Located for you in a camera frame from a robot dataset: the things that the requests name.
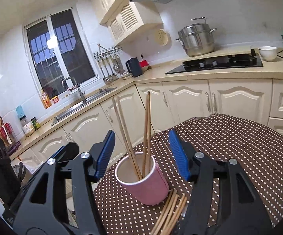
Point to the brown polka dot tablecloth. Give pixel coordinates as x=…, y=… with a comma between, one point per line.
x=235, y=185

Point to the black electric kettle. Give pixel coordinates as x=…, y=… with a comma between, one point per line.
x=134, y=67

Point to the steel kitchen faucet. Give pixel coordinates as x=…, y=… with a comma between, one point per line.
x=75, y=86

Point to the window with bars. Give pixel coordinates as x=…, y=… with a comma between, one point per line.
x=58, y=53

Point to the stainless steel sink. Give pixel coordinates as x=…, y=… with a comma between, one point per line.
x=80, y=105

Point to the hanging utensil rack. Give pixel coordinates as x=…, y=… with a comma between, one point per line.
x=109, y=63

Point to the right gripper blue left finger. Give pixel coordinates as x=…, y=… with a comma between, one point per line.
x=102, y=154

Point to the black gas stove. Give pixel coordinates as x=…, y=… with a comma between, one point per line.
x=221, y=62

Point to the orange detergent bottle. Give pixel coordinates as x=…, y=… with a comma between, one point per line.
x=45, y=99

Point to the red bowl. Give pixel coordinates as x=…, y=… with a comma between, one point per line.
x=144, y=65

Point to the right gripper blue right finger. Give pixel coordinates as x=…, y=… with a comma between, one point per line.
x=178, y=150

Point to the stainless steel steamer pot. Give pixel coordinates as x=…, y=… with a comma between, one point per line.
x=197, y=39

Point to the pink utensil holder cup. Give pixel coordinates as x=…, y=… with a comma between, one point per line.
x=150, y=190

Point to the round yellow wall strainer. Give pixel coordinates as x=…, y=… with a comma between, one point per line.
x=162, y=37

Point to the white ceramic bowl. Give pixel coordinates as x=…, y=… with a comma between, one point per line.
x=268, y=53

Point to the glass jar white label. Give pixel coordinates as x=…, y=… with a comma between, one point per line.
x=27, y=126

